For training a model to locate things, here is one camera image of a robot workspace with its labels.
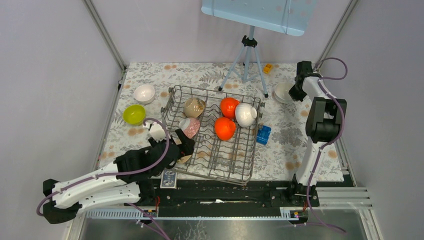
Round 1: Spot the white ribbed bowl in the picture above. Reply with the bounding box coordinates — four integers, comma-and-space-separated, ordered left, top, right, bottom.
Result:
235, 103, 258, 128
273, 82, 294, 104

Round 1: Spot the grey wire dish rack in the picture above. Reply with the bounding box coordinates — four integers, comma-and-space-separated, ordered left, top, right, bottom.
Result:
160, 85, 265, 186

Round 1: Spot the yellow-green bowl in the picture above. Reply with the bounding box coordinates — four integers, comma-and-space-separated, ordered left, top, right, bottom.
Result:
122, 104, 146, 126

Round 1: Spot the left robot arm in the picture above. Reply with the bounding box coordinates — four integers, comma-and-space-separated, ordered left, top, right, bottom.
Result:
36, 129, 195, 224

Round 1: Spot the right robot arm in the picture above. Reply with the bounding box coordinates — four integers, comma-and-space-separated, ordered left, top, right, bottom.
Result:
286, 61, 347, 206

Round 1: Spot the near beige patterned bowl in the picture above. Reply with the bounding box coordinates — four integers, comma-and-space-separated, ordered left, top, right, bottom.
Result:
177, 155, 192, 164

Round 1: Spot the beige patterned bowl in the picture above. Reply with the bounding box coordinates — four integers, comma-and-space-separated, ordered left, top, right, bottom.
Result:
183, 97, 206, 118
177, 155, 192, 164

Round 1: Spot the pink patterned bowl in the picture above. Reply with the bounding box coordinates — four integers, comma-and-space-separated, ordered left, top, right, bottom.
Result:
178, 117, 200, 139

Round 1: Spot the blue playing card box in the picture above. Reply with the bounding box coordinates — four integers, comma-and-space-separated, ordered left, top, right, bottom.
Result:
160, 169, 178, 189

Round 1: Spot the orange toy block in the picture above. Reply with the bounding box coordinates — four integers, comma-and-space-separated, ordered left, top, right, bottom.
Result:
262, 63, 274, 74

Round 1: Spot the far beige patterned bowl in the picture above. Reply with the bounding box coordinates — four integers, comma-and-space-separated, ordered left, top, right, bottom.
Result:
183, 97, 206, 118

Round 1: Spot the near orange bowl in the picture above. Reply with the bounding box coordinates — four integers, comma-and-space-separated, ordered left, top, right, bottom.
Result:
214, 117, 236, 141

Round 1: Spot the orange bowl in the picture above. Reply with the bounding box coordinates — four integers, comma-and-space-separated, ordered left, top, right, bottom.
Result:
214, 117, 236, 141
220, 97, 240, 120

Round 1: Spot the light blue board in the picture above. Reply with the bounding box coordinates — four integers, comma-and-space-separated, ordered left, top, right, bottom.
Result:
201, 0, 317, 37

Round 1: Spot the far orange bowl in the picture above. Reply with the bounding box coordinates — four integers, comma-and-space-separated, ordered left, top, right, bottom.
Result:
220, 97, 240, 120

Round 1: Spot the floral tablecloth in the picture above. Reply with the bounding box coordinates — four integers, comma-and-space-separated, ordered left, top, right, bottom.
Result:
96, 62, 344, 182

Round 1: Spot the light blue tripod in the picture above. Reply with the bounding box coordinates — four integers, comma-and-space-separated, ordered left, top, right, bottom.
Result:
218, 25, 269, 98

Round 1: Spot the blue toy block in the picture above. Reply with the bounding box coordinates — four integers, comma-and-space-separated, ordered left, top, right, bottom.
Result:
256, 125, 272, 145

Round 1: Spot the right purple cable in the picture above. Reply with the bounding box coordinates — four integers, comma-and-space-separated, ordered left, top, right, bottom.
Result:
294, 57, 349, 234

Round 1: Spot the purple cable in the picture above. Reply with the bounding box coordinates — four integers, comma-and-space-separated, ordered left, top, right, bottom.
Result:
35, 117, 171, 218
294, 57, 349, 234

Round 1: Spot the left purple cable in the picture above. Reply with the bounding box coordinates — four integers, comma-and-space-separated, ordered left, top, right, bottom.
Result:
35, 117, 171, 218

